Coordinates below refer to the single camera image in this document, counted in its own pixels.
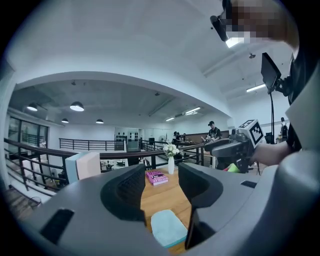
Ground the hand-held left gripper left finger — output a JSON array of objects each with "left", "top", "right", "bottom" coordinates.
[{"left": 22, "top": 163, "right": 161, "bottom": 256}]

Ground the pink book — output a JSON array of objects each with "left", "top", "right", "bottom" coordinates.
[{"left": 145, "top": 169, "right": 169, "bottom": 187}]

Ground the black wire waste basket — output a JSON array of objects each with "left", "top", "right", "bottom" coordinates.
[{"left": 27, "top": 196, "right": 42, "bottom": 208}]

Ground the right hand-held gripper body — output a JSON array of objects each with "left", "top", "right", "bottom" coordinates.
[{"left": 228, "top": 119, "right": 265, "bottom": 174}]

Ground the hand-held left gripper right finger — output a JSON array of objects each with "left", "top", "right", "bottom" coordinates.
[{"left": 177, "top": 162, "right": 266, "bottom": 256}]

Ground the person's black clothed body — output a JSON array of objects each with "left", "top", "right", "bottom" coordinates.
[{"left": 284, "top": 47, "right": 320, "bottom": 151}]

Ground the light blue pouch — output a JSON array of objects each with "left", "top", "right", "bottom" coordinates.
[{"left": 150, "top": 209, "right": 189, "bottom": 249}]

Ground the white vase with flowers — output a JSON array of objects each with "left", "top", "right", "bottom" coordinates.
[{"left": 162, "top": 141, "right": 180, "bottom": 175}]

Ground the black monitor on stand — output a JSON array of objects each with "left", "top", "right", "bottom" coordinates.
[{"left": 260, "top": 52, "right": 291, "bottom": 145}]

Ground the person's head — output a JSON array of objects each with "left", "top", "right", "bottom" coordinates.
[{"left": 222, "top": 0, "right": 301, "bottom": 51}]

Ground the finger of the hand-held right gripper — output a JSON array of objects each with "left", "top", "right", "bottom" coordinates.
[{"left": 204, "top": 138, "right": 237, "bottom": 158}]

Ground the person's right forearm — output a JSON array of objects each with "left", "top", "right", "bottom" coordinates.
[{"left": 251, "top": 141, "right": 295, "bottom": 166}]

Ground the black head camera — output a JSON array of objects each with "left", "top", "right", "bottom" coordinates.
[{"left": 209, "top": 0, "right": 233, "bottom": 42}]

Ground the blue divider panel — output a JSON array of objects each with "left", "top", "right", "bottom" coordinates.
[{"left": 64, "top": 151, "right": 87, "bottom": 185}]

